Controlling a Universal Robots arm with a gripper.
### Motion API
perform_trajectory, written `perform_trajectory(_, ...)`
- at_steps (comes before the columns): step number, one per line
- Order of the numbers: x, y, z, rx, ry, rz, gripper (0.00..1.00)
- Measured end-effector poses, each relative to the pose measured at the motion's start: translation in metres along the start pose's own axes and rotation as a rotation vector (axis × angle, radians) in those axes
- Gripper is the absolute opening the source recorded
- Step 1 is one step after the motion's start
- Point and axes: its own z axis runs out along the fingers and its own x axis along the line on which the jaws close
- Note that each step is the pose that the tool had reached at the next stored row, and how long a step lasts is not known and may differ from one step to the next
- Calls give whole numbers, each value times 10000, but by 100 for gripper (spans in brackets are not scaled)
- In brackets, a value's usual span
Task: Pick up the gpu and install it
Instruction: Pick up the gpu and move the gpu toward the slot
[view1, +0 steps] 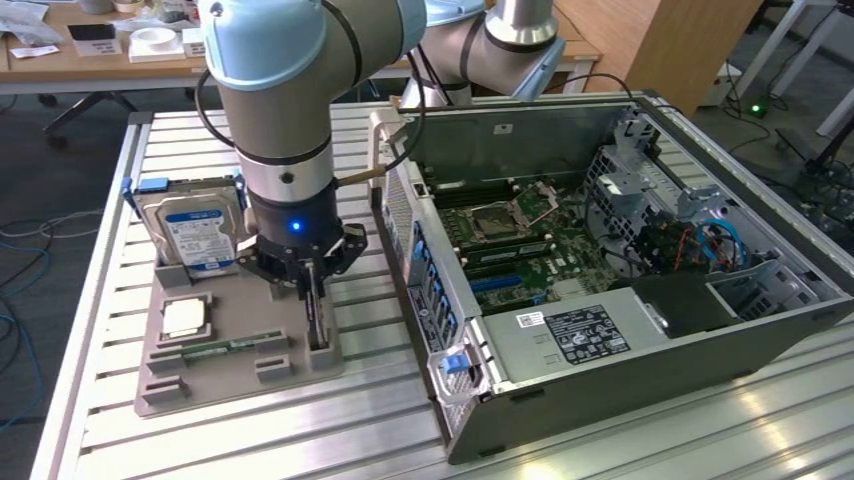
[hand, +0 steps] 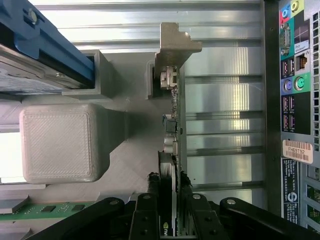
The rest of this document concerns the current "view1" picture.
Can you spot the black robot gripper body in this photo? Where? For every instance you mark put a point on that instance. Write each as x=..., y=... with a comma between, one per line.
x=294, y=225

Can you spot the graphics card with metal bracket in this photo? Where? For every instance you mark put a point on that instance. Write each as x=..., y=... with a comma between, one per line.
x=318, y=320

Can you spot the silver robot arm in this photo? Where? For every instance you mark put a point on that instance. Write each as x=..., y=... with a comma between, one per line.
x=281, y=100

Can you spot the hard disk with blue label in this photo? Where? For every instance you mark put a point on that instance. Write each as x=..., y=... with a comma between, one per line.
x=190, y=230

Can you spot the grey parts rack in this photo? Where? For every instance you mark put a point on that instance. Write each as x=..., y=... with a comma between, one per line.
x=234, y=325

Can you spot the silver CPU chip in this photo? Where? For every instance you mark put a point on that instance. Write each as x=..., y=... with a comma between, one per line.
x=183, y=317

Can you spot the green RAM stick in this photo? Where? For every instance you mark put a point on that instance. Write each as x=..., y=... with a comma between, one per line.
x=221, y=346
x=507, y=255

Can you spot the CPU socket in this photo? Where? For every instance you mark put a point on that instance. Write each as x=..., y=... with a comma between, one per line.
x=497, y=220

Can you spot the blue expansion slot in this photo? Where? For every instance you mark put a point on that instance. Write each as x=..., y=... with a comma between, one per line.
x=497, y=285

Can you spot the blue case latch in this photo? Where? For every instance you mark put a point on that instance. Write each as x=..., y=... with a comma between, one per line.
x=455, y=363

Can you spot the metal socket cover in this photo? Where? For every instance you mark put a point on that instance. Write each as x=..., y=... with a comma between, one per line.
x=538, y=187

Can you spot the green motherboard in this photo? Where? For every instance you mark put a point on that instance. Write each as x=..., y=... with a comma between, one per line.
x=567, y=250

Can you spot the white case sticker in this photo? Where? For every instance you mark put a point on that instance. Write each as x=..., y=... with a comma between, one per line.
x=503, y=129

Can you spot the grey power supply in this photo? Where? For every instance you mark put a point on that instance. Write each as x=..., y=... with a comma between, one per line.
x=517, y=357

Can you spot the silver chipset heatsink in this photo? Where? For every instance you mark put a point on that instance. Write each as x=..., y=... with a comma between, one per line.
x=574, y=287

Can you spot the small white box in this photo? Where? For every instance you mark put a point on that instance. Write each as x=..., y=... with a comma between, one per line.
x=194, y=45

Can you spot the flat white box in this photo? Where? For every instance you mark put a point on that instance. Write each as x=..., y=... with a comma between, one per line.
x=156, y=55

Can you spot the black chair base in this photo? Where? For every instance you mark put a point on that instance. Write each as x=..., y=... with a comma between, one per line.
x=74, y=107

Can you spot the silver metal drive cage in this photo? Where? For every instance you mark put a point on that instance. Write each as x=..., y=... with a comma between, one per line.
x=628, y=200

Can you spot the white tape roll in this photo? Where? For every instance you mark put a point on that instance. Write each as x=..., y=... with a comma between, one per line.
x=152, y=37

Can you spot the wooden desk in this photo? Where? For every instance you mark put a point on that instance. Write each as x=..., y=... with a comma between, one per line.
x=67, y=70

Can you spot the white box with black lid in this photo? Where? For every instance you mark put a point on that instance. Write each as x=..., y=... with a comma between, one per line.
x=96, y=40

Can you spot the open grey PC case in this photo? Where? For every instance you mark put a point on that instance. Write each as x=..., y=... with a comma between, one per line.
x=601, y=400

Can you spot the beige tape roll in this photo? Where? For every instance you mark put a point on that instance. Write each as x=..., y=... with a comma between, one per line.
x=127, y=5

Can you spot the white label card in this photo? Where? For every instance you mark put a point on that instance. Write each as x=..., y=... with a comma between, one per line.
x=34, y=51

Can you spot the grey cup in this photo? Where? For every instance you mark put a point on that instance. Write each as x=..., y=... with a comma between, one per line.
x=96, y=6

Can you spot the clear plastic bag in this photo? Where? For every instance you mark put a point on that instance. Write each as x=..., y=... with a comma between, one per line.
x=23, y=22

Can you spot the grey disk bay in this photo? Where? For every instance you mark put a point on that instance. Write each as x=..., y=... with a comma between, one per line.
x=754, y=295

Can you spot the wooden cabinet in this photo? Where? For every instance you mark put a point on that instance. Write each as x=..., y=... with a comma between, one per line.
x=668, y=50

